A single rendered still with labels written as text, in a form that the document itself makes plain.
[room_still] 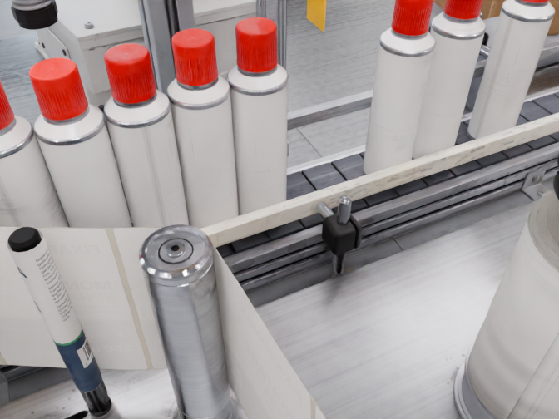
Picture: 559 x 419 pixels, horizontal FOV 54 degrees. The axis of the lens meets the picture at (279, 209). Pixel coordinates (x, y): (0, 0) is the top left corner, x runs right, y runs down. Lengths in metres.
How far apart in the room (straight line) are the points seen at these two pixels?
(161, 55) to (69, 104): 0.18
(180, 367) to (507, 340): 0.20
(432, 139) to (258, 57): 0.25
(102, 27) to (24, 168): 0.38
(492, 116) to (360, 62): 0.33
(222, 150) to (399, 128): 0.19
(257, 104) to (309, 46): 0.54
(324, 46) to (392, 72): 0.46
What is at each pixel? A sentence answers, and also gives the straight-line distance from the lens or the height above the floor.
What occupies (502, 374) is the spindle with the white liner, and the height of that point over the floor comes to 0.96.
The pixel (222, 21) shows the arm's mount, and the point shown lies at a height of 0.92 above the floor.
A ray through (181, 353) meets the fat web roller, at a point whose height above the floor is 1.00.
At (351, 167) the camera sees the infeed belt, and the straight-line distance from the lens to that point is 0.64.
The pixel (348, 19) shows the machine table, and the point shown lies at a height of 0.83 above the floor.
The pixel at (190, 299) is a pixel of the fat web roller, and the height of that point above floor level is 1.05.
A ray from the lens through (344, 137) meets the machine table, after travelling 0.77.
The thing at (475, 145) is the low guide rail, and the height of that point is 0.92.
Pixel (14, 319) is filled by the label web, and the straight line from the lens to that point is 0.41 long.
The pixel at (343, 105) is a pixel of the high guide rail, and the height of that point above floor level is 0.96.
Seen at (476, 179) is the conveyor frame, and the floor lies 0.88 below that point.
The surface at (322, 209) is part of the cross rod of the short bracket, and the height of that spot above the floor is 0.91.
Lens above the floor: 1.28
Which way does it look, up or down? 43 degrees down
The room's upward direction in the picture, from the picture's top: straight up
